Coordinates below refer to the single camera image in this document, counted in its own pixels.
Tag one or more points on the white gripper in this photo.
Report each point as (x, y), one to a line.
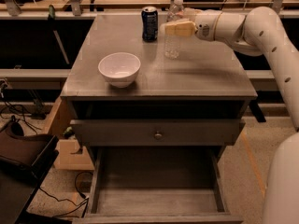
(206, 26)

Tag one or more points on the clear plastic water bottle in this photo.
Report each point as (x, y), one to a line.
(171, 41)

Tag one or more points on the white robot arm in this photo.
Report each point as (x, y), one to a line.
(260, 32)

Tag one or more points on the grey wooden drawer cabinet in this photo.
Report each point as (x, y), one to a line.
(205, 82)

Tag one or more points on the brass drawer knob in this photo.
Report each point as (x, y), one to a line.
(158, 136)

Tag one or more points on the top grey drawer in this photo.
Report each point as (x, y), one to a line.
(140, 132)

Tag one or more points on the open middle grey drawer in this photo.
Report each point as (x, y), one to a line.
(156, 185)

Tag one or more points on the blue soda can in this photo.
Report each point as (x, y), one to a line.
(149, 17)

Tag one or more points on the white ceramic bowl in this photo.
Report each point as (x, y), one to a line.
(119, 69)

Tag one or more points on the light wooden box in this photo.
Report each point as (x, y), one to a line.
(72, 156)

